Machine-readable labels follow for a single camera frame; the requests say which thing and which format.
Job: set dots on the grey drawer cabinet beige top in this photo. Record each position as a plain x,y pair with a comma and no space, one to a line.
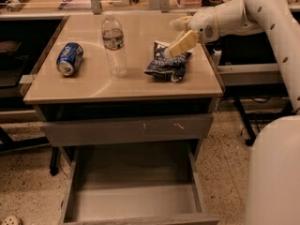
94,84

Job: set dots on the open grey middle drawer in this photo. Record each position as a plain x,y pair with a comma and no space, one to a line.
148,183

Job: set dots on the blue crumpled chip bag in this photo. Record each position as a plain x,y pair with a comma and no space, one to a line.
170,70

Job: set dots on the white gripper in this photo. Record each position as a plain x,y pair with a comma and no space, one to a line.
202,23

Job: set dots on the black coiled spring tool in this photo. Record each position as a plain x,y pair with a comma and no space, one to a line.
16,5

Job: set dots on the blue Pepsi soda can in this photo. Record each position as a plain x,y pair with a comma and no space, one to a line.
69,59

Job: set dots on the clear plastic water bottle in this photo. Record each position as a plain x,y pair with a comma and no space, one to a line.
114,44

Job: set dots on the grey top drawer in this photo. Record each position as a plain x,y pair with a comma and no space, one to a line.
128,130

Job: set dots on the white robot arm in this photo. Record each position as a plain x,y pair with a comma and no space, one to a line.
273,182

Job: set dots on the black desk leg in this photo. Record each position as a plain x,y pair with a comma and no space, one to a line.
252,136

